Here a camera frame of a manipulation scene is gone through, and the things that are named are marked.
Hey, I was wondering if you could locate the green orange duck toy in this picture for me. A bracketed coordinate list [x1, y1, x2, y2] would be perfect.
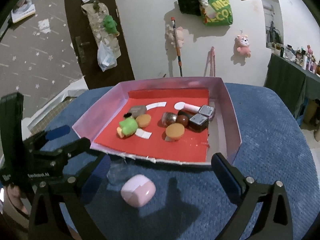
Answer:
[116, 118, 138, 138]

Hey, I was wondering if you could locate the tan round makeup sponge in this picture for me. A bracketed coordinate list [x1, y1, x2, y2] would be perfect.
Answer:
[136, 114, 151, 128]

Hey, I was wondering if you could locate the black cap nail polish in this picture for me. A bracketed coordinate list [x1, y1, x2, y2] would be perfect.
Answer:
[177, 110, 209, 133]

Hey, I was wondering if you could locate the tan mushroom shaped sponge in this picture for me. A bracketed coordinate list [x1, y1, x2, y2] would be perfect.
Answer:
[165, 123, 185, 141]

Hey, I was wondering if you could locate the dark brown round ball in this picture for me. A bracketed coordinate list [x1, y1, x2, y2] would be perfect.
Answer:
[176, 114, 189, 127]

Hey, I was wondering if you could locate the brown eye shadow case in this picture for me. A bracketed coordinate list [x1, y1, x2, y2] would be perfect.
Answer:
[128, 105, 147, 119]

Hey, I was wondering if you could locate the pink cap nail polish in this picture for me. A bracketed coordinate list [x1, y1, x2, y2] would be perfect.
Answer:
[183, 103, 215, 120]

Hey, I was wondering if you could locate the pink red cardboard tray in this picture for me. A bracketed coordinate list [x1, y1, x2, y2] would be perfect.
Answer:
[73, 77, 242, 166]

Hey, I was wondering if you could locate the white plastic bag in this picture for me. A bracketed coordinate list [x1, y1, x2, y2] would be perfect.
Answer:
[97, 41, 117, 72]

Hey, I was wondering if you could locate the dark brown door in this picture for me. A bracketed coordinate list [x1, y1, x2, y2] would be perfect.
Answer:
[65, 0, 135, 89]

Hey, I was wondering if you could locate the dark green covered table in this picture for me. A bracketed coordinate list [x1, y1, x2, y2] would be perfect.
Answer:
[264, 54, 319, 118]

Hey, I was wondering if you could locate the green plush toy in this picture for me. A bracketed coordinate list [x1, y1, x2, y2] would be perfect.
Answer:
[103, 15, 119, 36]

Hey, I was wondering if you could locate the light pink plush toy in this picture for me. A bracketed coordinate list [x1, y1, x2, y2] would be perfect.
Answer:
[165, 24, 184, 48]

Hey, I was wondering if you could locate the pink plush bear toy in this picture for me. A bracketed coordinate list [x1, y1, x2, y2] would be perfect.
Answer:
[235, 35, 251, 57]

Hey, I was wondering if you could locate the green printed bag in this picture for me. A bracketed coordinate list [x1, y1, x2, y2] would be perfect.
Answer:
[199, 0, 233, 26]

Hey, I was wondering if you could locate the pink hanging strap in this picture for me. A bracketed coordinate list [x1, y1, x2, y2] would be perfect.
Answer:
[203, 45, 217, 78]

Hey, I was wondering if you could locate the orange handled mop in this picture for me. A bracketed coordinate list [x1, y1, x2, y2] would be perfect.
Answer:
[171, 17, 183, 77]

